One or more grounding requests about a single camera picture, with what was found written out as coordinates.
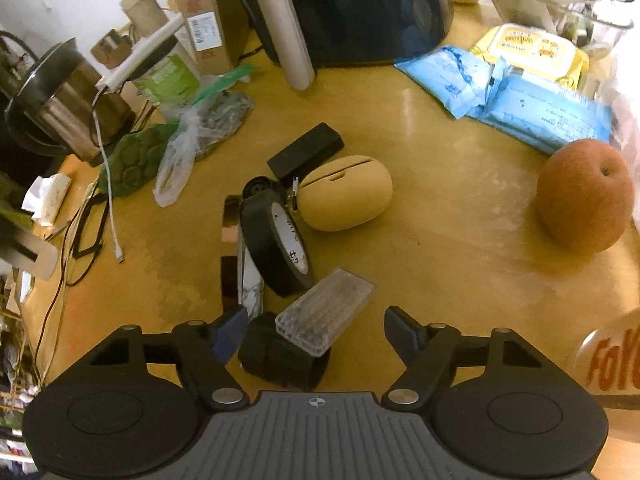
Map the white cable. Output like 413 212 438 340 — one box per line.
92 85 126 264

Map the black rectangular box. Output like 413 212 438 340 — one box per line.
266 122 345 183

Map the yellow wipes pack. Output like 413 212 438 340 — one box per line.
469 24 591 92

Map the clear shaker bottle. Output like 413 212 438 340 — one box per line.
575 310 640 401

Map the small brown cardboard box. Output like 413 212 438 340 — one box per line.
90 27 133 66

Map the tan oval case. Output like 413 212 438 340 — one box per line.
295 155 393 232

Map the white tissue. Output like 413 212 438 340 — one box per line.
21 172 73 226

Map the grey metal bracket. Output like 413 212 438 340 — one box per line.
0 220 58 281

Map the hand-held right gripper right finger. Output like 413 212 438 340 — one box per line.
382 305 551 408

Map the black tape roll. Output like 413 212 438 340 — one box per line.
240 191 315 298

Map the white plastic bag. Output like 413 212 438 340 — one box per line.
595 25 640 171

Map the steel kettle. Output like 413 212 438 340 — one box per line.
4 37 138 166

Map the clear plastic bag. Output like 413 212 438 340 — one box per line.
152 62 261 208

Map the black air fryer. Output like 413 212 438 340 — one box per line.
240 0 456 91

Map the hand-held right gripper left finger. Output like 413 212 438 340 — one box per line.
89 307 251 411

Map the clear plastic case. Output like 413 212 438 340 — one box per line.
275 268 376 358

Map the black cable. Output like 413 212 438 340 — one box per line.
30 180 111 376

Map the white handheld device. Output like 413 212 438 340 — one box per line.
97 14 187 92

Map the black ribbed block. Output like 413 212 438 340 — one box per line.
237 311 332 392

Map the green label jar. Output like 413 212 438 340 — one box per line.
132 52 201 111

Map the tall cardboard box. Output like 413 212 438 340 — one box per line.
166 0 251 81

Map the tan cardboard canister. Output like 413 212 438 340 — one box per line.
120 0 171 36

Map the glass bowl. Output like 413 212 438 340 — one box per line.
475 0 636 51

